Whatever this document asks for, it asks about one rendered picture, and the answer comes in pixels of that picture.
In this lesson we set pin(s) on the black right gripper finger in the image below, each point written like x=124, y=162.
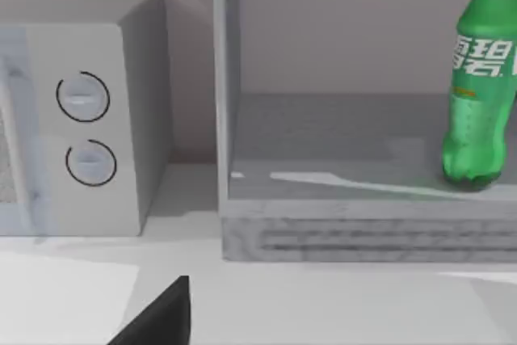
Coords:
x=167, y=316

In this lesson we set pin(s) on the pale microwave knob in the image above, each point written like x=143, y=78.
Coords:
x=91, y=162
x=82, y=96

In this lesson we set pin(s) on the grey cabinet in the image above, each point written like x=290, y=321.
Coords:
x=323, y=199

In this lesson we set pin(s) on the pale microwave oven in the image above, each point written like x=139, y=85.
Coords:
x=105, y=127

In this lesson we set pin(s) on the green bottle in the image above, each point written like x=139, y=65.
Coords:
x=480, y=78

